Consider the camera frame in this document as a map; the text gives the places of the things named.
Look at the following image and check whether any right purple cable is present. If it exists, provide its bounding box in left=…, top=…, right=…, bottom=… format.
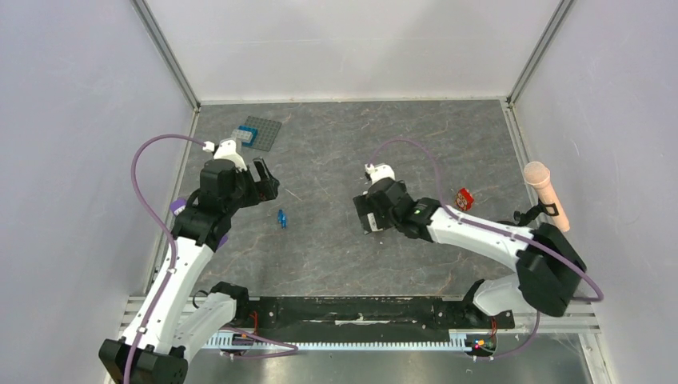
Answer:
left=369, top=138, right=605, bottom=303

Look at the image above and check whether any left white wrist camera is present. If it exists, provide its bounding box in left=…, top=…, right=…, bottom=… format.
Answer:
left=201, top=138, right=248, bottom=171

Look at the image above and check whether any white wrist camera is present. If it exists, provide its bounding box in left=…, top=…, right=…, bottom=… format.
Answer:
left=365, top=163, right=395, bottom=185
left=201, top=138, right=248, bottom=171

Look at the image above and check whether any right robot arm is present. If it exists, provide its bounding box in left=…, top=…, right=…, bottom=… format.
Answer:
left=353, top=178, right=586, bottom=326

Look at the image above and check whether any grey lego baseplate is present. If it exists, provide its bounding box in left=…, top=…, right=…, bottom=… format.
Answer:
left=238, top=116, right=282, bottom=151

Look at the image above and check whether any white cable duct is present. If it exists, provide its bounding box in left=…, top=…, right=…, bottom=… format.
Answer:
left=203, top=331, right=495, bottom=353

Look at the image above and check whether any red toy figure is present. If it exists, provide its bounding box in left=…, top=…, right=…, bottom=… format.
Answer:
left=454, top=188, right=475, bottom=212

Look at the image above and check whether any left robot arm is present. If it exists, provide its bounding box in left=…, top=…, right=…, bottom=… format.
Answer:
left=98, top=158, right=280, bottom=383

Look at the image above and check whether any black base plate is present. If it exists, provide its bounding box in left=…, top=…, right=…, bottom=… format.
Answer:
left=232, top=296, right=515, bottom=342

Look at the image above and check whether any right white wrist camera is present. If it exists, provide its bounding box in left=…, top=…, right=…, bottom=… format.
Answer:
left=365, top=163, right=395, bottom=185

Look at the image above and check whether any grey lego brick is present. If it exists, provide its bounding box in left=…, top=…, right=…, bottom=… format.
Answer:
left=232, top=129, right=254, bottom=144

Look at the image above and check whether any pink microphone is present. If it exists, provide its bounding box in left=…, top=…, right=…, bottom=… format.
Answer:
left=523, top=161, right=570, bottom=232

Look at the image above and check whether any black microphone stand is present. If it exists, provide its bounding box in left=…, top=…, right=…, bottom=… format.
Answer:
left=513, top=199, right=560, bottom=226

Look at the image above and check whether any blue lego brick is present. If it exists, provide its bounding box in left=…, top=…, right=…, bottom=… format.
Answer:
left=234, top=126, right=258, bottom=147

